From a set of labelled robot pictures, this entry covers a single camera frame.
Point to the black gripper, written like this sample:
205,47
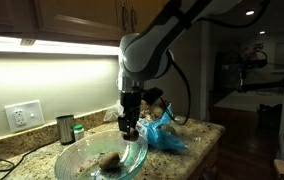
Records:
130,101

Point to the brown potato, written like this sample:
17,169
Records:
133,135
109,161

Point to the blue plastic potato bag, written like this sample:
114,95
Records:
157,137

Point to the clear bag of produce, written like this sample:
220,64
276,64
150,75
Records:
149,112

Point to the potato in bag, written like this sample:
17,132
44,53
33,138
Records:
170,129

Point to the glass bowl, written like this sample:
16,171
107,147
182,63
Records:
80,161

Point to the small green-capped bottle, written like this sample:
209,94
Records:
78,132

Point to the steel cup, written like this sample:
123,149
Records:
65,125

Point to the wooden upper cabinet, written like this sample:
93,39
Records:
102,22

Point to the under-cabinet light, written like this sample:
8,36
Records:
19,45

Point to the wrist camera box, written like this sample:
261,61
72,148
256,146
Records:
152,95

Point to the white wall outlet plate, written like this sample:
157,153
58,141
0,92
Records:
24,116

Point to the black camera stand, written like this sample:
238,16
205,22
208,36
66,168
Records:
247,73

